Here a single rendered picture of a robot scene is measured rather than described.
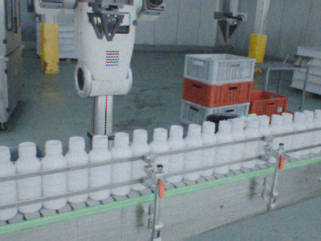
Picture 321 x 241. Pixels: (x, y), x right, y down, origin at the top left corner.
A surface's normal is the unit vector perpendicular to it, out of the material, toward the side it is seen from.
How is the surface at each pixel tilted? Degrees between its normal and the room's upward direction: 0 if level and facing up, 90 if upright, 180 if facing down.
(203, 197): 90
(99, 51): 90
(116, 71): 90
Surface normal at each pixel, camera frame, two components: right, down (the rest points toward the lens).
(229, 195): 0.51, 0.28
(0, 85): 0.22, 0.29
